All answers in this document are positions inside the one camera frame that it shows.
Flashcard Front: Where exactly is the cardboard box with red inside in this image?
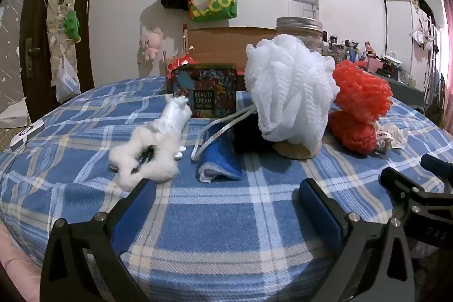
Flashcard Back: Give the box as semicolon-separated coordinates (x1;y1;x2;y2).
164;27;280;90

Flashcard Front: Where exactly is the metal door handle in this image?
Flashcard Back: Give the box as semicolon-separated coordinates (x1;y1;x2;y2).
24;38;45;69

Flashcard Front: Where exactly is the white fuzzy sock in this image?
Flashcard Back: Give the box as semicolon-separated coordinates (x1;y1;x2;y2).
152;95;192;161

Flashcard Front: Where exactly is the red plush toy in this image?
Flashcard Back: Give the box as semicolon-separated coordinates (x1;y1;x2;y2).
327;111;393;155

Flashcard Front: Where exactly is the blue cloth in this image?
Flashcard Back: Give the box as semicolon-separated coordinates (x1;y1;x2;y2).
197;125;245;182

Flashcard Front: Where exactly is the white phone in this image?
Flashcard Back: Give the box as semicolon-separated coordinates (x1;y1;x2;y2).
10;123;45;152

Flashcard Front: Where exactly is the blue plaid blanket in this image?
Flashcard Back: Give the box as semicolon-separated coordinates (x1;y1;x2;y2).
0;76;450;302

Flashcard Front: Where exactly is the white mesh bath pouf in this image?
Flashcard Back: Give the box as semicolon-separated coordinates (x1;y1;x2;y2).
191;34;339;161

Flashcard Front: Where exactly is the green plush toy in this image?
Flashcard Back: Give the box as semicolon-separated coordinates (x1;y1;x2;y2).
64;10;82;41

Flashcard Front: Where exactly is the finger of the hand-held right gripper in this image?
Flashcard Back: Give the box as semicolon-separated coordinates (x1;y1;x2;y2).
420;153;453;184
380;166;453;214

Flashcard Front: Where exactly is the glass jar with metal lid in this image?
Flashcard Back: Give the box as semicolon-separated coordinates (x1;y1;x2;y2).
276;16;324;55

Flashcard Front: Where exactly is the desk with dark cloth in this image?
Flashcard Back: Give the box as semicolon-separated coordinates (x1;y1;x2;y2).
368;70;429;112

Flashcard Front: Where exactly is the dark brown door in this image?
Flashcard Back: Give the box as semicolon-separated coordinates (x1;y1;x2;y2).
19;0;101;104

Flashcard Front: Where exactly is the white cabinet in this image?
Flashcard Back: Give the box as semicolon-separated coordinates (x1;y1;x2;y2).
384;0;418;83

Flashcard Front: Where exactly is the tan round sponge puff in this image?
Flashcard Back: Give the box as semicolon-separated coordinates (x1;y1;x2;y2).
272;141;317;160

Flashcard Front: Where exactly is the clear plastic bag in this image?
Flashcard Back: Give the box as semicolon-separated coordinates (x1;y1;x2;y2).
55;56;80;104

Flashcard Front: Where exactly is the row of cosmetics bottles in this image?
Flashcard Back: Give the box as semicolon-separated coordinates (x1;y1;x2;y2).
322;33;418;83

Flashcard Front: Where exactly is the white fluffy keychain toy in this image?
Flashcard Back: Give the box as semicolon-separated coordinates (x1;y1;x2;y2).
108;127;181;190

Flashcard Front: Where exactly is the pink rabbit plush toy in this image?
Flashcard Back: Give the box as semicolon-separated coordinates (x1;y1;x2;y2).
140;28;163;60

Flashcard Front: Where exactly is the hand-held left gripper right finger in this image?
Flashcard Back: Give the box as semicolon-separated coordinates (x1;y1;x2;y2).
298;177;415;302

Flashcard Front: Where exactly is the colourful printed tin box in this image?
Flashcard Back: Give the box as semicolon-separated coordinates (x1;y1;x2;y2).
171;63;238;119

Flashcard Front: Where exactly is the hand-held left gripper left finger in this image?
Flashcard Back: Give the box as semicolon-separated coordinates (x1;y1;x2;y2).
40;177;158;302

